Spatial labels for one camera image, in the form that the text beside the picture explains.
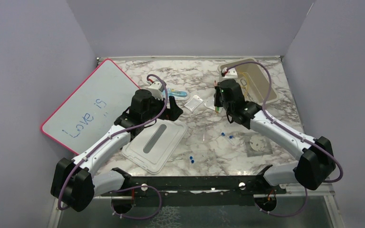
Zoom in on clear zip bag right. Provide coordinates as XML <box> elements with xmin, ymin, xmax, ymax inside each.
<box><xmin>204</xmin><ymin>96</ymin><xmax>215</xmax><ymax>111</ymax></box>

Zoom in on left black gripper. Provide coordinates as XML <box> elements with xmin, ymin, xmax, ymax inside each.
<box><xmin>142</xmin><ymin>93</ymin><xmax>183</xmax><ymax>122</ymax></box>

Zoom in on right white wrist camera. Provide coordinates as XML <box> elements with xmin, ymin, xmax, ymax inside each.
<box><xmin>221</xmin><ymin>67</ymin><xmax>238</xmax><ymax>80</ymax></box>

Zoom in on white plastic bin lid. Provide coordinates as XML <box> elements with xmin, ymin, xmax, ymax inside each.
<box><xmin>122</xmin><ymin>120</ymin><xmax>188</xmax><ymax>174</ymax></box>

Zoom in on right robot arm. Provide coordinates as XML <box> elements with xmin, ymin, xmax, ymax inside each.
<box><xmin>214</xmin><ymin>79</ymin><xmax>336</xmax><ymax>193</ymax></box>

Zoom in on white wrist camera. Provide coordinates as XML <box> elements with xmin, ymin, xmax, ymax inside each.
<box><xmin>147</xmin><ymin>81</ymin><xmax>164</xmax><ymax>100</ymax></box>
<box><xmin>221</xmin><ymin>67</ymin><xmax>238</xmax><ymax>80</ymax></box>

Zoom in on green stirring stick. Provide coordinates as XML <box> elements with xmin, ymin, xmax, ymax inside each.
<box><xmin>214</xmin><ymin>81</ymin><xmax>221</xmax><ymax>113</ymax></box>

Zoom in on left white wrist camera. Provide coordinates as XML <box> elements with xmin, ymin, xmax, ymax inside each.
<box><xmin>147</xmin><ymin>81</ymin><xmax>164</xmax><ymax>100</ymax></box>

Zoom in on tan rubber tubing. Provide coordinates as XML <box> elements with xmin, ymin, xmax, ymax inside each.
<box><xmin>241</xmin><ymin>73</ymin><xmax>259</xmax><ymax>94</ymax></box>

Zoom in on clear zip bag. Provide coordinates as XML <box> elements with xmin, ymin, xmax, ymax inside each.
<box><xmin>184</xmin><ymin>95</ymin><xmax>203</xmax><ymax>112</ymax></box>
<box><xmin>204</xmin><ymin>96</ymin><xmax>215</xmax><ymax>111</ymax></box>

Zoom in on beige plastic bin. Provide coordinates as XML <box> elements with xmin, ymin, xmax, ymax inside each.
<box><xmin>218</xmin><ymin>57</ymin><xmax>269</xmax><ymax>105</ymax></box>

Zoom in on blue packaged item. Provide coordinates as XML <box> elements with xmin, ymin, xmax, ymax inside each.
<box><xmin>167</xmin><ymin>89</ymin><xmax>191</xmax><ymax>101</ymax></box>

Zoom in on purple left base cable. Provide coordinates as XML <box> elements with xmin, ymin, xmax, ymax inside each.
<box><xmin>111</xmin><ymin>185</ymin><xmax>163</xmax><ymax>221</ymax></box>

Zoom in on pink framed whiteboard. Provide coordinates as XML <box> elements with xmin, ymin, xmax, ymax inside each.
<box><xmin>40</xmin><ymin>59</ymin><xmax>140</xmax><ymax>154</ymax></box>

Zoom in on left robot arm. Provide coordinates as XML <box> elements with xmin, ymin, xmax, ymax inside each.
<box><xmin>50</xmin><ymin>89</ymin><xmax>183</xmax><ymax>212</ymax></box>

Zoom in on clear zip bag left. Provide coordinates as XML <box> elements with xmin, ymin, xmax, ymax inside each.
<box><xmin>184</xmin><ymin>95</ymin><xmax>203</xmax><ymax>112</ymax></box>

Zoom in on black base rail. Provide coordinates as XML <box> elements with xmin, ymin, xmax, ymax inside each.
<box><xmin>104</xmin><ymin>175</ymin><xmax>286</xmax><ymax>207</ymax></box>

